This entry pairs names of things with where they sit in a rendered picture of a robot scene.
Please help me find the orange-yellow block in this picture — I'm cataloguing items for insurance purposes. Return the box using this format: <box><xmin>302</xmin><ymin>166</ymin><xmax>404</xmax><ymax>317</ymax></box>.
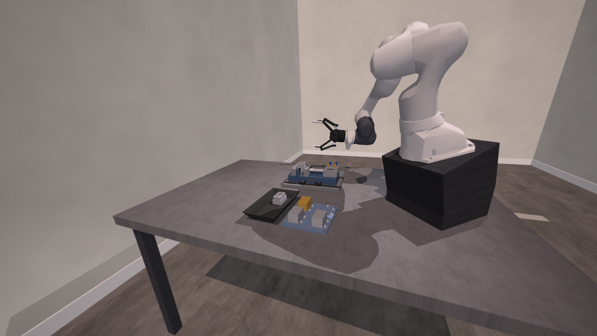
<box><xmin>298</xmin><ymin>196</ymin><xmax>312</xmax><ymax>211</ymax></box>

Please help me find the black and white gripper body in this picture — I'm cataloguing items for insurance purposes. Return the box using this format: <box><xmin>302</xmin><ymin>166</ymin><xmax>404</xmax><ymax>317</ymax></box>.
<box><xmin>330</xmin><ymin>129</ymin><xmax>346</xmax><ymax>142</ymax></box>

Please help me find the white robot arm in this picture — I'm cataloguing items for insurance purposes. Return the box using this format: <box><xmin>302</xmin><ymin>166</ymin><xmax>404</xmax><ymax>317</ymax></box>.
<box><xmin>344</xmin><ymin>21</ymin><xmax>475</xmax><ymax>163</ymax></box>

